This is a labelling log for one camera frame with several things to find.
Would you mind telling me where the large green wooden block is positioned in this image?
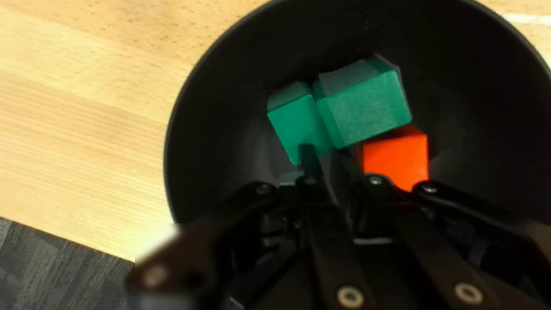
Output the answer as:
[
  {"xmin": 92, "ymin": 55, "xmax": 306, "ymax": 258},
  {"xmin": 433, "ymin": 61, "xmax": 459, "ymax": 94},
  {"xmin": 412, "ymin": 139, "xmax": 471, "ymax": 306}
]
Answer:
[{"xmin": 311, "ymin": 53, "xmax": 416, "ymax": 151}]

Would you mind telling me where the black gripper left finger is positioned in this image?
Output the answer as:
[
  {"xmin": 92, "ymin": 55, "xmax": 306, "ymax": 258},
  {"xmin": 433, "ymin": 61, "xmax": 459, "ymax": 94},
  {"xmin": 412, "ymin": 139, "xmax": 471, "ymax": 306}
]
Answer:
[{"xmin": 123, "ymin": 142, "xmax": 376, "ymax": 310}]

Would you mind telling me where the orange wooden block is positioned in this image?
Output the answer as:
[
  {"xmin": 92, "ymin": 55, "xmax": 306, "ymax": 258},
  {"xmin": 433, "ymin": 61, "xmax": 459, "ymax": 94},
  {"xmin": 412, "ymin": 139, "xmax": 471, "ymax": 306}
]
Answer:
[{"xmin": 361, "ymin": 125, "xmax": 433, "ymax": 194}]

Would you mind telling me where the black bowl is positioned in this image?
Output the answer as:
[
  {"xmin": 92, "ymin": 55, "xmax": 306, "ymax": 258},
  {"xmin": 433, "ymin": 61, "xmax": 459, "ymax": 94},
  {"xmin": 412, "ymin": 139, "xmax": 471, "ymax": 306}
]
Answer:
[{"xmin": 163, "ymin": 0, "xmax": 551, "ymax": 234}]

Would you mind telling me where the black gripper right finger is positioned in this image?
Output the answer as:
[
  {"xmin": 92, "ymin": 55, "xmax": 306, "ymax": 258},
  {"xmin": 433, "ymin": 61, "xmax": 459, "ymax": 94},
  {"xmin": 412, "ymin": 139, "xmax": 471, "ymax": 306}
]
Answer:
[{"xmin": 343, "ymin": 172, "xmax": 551, "ymax": 310}]

